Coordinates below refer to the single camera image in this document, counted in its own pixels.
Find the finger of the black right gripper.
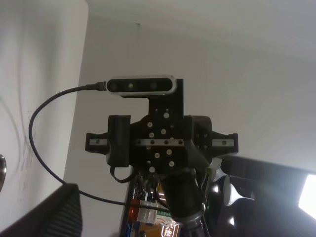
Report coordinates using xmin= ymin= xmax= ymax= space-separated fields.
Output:
xmin=187 ymin=116 xmax=212 ymax=168
xmin=107 ymin=115 xmax=131 ymax=167

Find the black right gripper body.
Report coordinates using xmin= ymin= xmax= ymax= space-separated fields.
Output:
xmin=85 ymin=79 xmax=238 ymax=175

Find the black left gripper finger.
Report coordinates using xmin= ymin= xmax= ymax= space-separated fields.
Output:
xmin=0 ymin=184 xmax=82 ymax=237

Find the stainless steel teapot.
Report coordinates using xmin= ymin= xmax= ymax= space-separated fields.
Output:
xmin=0 ymin=154 xmax=7 ymax=191

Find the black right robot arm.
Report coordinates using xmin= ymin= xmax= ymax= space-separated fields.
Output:
xmin=85 ymin=78 xmax=238 ymax=236

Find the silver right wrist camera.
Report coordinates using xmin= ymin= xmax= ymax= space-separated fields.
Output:
xmin=106 ymin=75 xmax=177 ymax=96

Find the black right camera cable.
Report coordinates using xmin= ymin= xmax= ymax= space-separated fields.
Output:
xmin=28 ymin=81 xmax=158 ymax=210

